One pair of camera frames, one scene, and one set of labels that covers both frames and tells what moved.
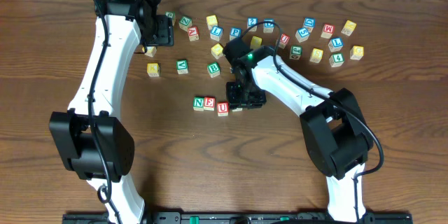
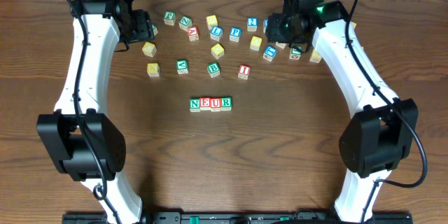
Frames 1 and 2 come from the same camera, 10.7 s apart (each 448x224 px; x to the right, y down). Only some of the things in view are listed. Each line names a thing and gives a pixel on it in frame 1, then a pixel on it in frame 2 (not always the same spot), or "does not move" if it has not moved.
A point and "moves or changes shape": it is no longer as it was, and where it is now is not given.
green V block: x=182 y=66 does not move
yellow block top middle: x=211 y=21 does not move
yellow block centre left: x=217 y=51 does not move
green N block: x=198 y=103 moves or changes shape
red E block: x=209 y=103 moves or changes shape
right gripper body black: x=246 y=97 to x=276 y=29
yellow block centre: x=255 y=42 does not move
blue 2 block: x=250 y=22 does not move
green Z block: x=185 y=22 does not move
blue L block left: x=215 y=32 does not move
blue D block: x=268 y=27 does not move
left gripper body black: x=164 y=30 to x=142 y=26
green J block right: x=296 y=51 does not move
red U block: x=222 y=108 to x=215 y=104
